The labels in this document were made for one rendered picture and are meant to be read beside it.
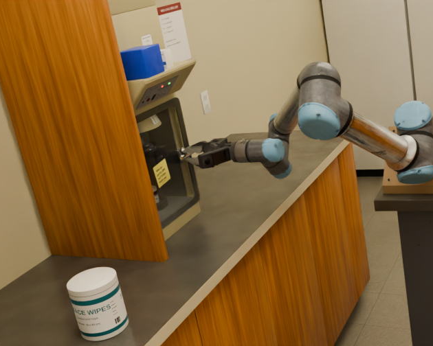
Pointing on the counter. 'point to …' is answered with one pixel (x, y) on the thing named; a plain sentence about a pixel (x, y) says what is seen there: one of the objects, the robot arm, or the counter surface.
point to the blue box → (142, 62)
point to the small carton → (167, 58)
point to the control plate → (157, 91)
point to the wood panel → (75, 127)
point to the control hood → (137, 88)
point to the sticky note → (161, 173)
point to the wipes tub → (97, 303)
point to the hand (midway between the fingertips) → (184, 155)
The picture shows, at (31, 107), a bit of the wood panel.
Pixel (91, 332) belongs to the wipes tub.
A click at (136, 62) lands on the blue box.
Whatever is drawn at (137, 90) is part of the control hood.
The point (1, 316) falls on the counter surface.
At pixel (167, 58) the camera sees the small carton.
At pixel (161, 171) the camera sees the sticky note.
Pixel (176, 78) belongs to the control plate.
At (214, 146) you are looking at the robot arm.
